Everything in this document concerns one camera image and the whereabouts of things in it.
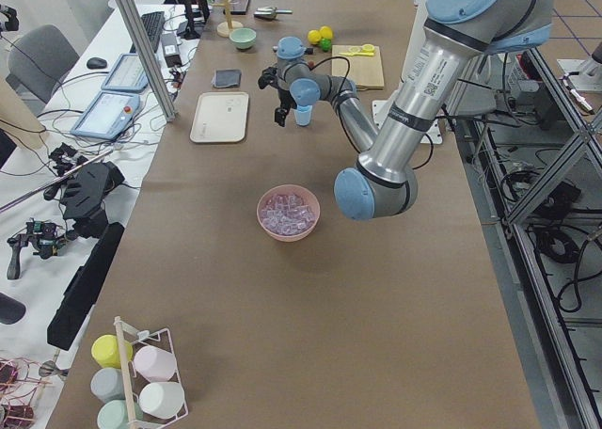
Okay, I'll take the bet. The bamboo cutting board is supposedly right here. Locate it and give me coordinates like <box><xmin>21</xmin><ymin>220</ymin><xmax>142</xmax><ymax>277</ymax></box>
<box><xmin>331</xmin><ymin>44</ymin><xmax>385</xmax><ymax>89</ymax></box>

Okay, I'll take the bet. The black keyboard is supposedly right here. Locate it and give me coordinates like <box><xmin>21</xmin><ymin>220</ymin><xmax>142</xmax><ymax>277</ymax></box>
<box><xmin>140</xmin><ymin>11</ymin><xmax>165</xmax><ymax>53</ymax></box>

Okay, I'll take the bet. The pink bowl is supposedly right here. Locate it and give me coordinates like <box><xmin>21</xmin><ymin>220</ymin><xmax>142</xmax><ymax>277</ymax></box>
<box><xmin>256</xmin><ymin>184</ymin><xmax>321</xmax><ymax>242</ymax></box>

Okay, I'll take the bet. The far blue teach pendant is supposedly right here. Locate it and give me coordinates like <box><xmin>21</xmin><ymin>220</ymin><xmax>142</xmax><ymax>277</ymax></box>
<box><xmin>101</xmin><ymin>54</ymin><xmax>149</xmax><ymax>93</ymax></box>

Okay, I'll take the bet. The light green bowl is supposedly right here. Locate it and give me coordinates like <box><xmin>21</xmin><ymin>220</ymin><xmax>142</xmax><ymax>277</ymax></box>
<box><xmin>229</xmin><ymin>27</ymin><xmax>257</xmax><ymax>51</ymax></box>

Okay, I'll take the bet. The mint green cup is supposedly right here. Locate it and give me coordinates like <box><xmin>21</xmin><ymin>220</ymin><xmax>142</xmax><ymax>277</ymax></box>
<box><xmin>96</xmin><ymin>400</ymin><xmax>129</xmax><ymax>429</ymax></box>

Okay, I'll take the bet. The cream rabbit tray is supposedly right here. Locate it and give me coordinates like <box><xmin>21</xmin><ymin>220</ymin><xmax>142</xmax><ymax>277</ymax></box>
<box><xmin>189</xmin><ymin>91</ymin><xmax>249</xmax><ymax>144</ymax></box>

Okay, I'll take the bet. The white cup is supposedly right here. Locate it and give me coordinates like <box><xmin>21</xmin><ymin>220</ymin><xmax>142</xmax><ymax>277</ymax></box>
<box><xmin>138</xmin><ymin>382</ymin><xmax>184</xmax><ymax>420</ymax></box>

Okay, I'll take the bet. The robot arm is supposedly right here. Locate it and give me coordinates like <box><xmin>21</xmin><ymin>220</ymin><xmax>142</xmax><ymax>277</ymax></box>
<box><xmin>258</xmin><ymin>0</ymin><xmax>554</xmax><ymax>220</ymax></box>

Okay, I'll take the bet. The blue teach pendant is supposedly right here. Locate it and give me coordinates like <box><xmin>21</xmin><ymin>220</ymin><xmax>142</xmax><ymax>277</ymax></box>
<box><xmin>70</xmin><ymin>91</ymin><xmax>140</xmax><ymax>140</ymax></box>
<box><xmin>101</xmin><ymin>54</ymin><xmax>149</xmax><ymax>93</ymax></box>

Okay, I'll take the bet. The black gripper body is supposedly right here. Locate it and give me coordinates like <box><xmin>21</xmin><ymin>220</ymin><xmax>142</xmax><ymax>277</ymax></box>
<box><xmin>258</xmin><ymin>66</ymin><xmax>297</xmax><ymax>111</ymax></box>

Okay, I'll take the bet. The yellow plastic knife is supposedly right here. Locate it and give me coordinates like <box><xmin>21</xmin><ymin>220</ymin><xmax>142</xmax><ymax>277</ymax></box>
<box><xmin>338</xmin><ymin>50</ymin><xmax>375</xmax><ymax>57</ymax></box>

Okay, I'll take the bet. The aluminium frame post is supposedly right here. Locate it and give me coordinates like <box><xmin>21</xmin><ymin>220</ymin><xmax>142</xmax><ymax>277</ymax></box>
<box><xmin>115</xmin><ymin>0</ymin><xmax>176</xmax><ymax>122</ymax></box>

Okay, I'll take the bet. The white wire cup rack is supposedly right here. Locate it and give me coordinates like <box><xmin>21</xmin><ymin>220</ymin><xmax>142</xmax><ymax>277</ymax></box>
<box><xmin>114</xmin><ymin>316</ymin><xmax>189</xmax><ymax>428</ymax></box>

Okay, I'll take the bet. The yellow lemon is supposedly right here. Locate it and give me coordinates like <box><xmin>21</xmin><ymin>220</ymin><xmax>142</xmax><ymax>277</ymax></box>
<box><xmin>307</xmin><ymin>29</ymin><xmax>322</xmax><ymax>45</ymax></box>
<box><xmin>319</xmin><ymin>25</ymin><xmax>334</xmax><ymax>40</ymax></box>

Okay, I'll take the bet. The grey folded cloth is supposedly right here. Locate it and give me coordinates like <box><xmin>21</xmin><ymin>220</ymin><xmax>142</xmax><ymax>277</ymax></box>
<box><xmin>212</xmin><ymin>69</ymin><xmax>242</xmax><ymax>88</ymax></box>

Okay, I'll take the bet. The wooden cup stand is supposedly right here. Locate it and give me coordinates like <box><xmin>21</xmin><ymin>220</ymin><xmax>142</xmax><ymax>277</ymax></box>
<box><xmin>214</xmin><ymin>0</ymin><xmax>243</xmax><ymax>38</ymax></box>

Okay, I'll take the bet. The near blue teach pendant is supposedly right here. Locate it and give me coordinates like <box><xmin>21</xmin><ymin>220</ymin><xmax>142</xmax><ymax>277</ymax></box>
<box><xmin>70</xmin><ymin>91</ymin><xmax>140</xmax><ymax>140</ymax></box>

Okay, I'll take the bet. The clear ice cubes pile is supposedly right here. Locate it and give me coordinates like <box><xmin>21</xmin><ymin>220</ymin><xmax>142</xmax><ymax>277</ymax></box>
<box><xmin>260</xmin><ymin>194</ymin><xmax>317</xmax><ymax>237</ymax></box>

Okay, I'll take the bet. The grey cup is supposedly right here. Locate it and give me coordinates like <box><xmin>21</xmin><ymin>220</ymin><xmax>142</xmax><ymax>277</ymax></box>
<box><xmin>90</xmin><ymin>368</ymin><xmax>125</xmax><ymax>404</ymax></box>

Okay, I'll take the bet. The steel muddler black tip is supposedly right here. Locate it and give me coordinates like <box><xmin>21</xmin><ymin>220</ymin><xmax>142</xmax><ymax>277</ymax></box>
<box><xmin>272</xmin><ymin>45</ymin><xmax>314</xmax><ymax>55</ymax></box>

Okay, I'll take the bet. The green lime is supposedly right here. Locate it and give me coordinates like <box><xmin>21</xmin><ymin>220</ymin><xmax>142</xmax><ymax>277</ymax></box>
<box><xmin>319</xmin><ymin>39</ymin><xmax>331</xmax><ymax>52</ymax></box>

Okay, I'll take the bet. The steel ice scoop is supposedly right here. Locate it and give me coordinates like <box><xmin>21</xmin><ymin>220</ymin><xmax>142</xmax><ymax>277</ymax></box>
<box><xmin>253</xmin><ymin>7</ymin><xmax>293</xmax><ymax>21</ymax></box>

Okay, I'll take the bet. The upper yellow lemon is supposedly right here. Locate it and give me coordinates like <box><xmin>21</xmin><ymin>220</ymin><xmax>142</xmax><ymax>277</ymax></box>
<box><xmin>319</xmin><ymin>25</ymin><xmax>334</xmax><ymax>40</ymax></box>

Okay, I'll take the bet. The yellow cup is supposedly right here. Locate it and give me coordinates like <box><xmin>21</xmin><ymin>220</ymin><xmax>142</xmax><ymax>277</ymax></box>
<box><xmin>91</xmin><ymin>334</ymin><xmax>121</xmax><ymax>369</ymax></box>

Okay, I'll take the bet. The grey office chair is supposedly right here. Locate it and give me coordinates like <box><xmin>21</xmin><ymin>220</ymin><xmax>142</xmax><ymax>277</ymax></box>
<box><xmin>8</xmin><ymin>24</ymin><xmax>80</xmax><ymax>103</ymax></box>

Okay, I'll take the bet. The black computer mouse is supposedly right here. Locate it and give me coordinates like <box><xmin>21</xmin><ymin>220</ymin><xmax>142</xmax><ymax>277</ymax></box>
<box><xmin>87</xmin><ymin>57</ymin><xmax>107</xmax><ymax>70</ymax></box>

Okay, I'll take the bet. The light blue cup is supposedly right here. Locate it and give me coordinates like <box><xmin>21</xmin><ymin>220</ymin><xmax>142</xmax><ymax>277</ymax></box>
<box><xmin>294</xmin><ymin>105</ymin><xmax>313</xmax><ymax>127</ymax></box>

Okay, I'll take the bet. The pink cup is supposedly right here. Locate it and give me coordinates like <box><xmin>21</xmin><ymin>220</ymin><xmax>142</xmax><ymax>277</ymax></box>
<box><xmin>133</xmin><ymin>345</ymin><xmax>177</xmax><ymax>382</ymax></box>

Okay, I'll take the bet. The lower yellow lemon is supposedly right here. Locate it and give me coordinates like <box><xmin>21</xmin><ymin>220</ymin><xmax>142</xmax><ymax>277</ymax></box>
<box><xmin>307</xmin><ymin>29</ymin><xmax>322</xmax><ymax>45</ymax></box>

